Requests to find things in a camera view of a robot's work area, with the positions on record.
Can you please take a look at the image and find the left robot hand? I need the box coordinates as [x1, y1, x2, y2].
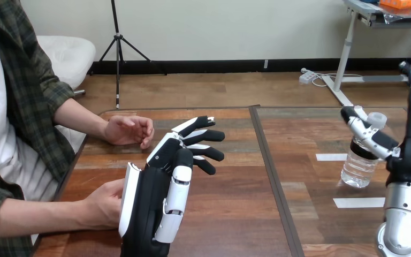
[118, 116, 226, 257]

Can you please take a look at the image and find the white desk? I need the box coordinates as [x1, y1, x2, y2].
[321, 0, 411, 107]

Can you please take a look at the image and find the white cushioned chair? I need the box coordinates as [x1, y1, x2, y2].
[36, 35, 97, 98]

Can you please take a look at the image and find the person's hand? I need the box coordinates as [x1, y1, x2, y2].
[80, 178, 125, 230]
[102, 115, 155, 150]

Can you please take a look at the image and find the orange thing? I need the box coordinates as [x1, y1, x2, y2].
[379, 0, 411, 10]

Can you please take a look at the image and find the black tripod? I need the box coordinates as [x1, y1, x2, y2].
[87, 0, 168, 110]

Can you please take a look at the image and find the clear water bottle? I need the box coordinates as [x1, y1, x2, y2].
[340, 112, 387, 188]

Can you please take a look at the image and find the person's body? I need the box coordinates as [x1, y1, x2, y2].
[0, 0, 87, 257]

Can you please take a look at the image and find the person's forearm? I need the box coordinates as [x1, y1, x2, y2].
[52, 97, 109, 142]
[0, 196, 87, 239]

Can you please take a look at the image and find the white power strip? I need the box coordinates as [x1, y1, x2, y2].
[299, 70, 317, 85]

